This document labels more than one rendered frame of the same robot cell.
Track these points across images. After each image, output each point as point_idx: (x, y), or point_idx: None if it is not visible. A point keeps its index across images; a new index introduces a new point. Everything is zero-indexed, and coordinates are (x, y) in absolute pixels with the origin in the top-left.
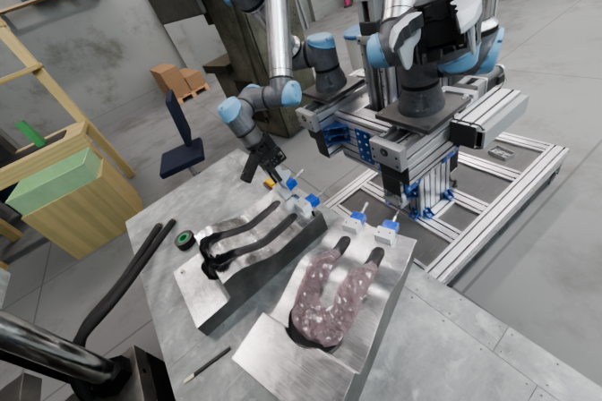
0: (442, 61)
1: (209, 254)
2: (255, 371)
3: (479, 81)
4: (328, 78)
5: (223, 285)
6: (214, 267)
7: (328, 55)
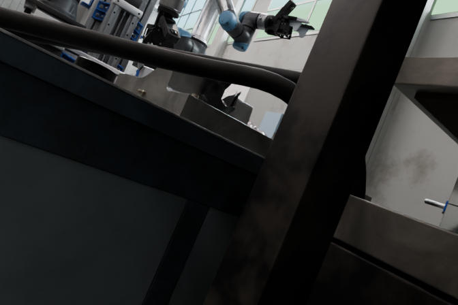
0: (243, 41)
1: (220, 83)
2: None
3: None
4: (73, 6)
5: (252, 109)
6: (240, 92)
7: None
